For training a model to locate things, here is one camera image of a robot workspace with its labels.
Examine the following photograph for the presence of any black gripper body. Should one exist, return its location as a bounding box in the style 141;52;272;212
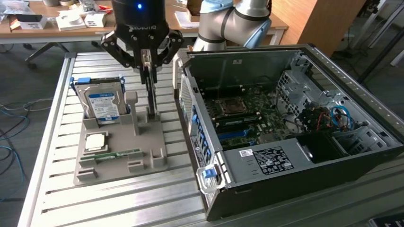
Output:
112;0;169;52

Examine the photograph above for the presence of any white paper booklet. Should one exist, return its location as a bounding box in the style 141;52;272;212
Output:
175;11;200;29

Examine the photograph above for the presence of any small white box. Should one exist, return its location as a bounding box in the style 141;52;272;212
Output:
84;13;107;28

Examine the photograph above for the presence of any white box with tape roll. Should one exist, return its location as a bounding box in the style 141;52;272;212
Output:
56;10;87;32

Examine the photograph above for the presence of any hard disk with blue carrier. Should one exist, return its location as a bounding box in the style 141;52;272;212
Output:
69;73;132;125

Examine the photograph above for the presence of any wooden desk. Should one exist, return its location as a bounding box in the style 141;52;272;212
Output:
0;0;289;45

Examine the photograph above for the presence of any CPU socket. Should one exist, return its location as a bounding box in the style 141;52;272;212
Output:
217;98;249;113

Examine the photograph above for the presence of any white box with black lid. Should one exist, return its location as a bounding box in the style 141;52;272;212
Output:
15;14;48;30

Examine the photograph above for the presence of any grey parts rack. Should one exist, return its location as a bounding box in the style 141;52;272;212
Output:
72;91;169;186

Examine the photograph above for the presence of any silver CPU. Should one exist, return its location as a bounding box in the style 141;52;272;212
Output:
84;133;107;150

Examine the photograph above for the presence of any green motherboard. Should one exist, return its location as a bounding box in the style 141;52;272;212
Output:
203;87;299;151

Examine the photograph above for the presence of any green RAM stick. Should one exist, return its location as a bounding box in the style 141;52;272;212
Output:
81;148;141;161

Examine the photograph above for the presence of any silver chipset heatsink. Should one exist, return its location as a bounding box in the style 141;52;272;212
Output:
259;133;281;144

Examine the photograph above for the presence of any wooden cabinet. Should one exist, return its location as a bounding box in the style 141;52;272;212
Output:
271;0;369;57

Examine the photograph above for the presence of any grey power supply unit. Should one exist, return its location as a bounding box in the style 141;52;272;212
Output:
223;138;315;178

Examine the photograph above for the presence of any blue case release latch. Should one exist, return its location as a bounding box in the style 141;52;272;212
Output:
203;166;216;181

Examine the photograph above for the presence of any open PC case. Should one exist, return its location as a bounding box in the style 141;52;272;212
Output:
172;43;404;222

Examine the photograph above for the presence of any dark keyboard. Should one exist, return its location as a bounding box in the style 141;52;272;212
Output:
368;214;404;227

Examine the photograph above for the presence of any grey floor cable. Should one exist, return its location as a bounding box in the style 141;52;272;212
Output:
0;98;53;112

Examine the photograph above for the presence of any black floor cable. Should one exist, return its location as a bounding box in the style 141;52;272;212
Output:
0;113;29;175

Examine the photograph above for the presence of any black red disk wire bundle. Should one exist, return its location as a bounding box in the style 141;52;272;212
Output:
299;106;333;133

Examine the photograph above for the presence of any blue floor cable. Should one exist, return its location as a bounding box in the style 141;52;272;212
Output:
0;107;31;201

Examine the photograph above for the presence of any blue disk wire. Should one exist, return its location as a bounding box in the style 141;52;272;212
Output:
328;105;355;132

